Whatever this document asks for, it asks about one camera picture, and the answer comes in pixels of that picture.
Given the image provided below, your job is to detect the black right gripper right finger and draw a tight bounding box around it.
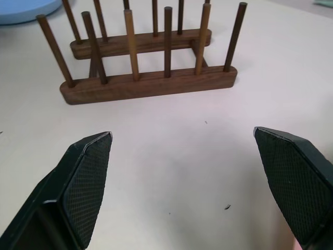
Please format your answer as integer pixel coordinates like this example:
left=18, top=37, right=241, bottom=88
left=253, top=127, right=333, bottom=250

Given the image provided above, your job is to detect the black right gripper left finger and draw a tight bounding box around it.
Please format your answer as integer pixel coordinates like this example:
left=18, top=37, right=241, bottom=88
left=0, top=131, right=113, bottom=250

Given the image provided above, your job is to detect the wooden peg dish rack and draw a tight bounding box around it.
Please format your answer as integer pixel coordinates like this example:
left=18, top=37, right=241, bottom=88
left=36, top=0, right=248, bottom=105

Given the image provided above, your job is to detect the blue plate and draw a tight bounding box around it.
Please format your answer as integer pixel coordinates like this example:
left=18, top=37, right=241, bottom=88
left=0, top=0, right=60, bottom=26

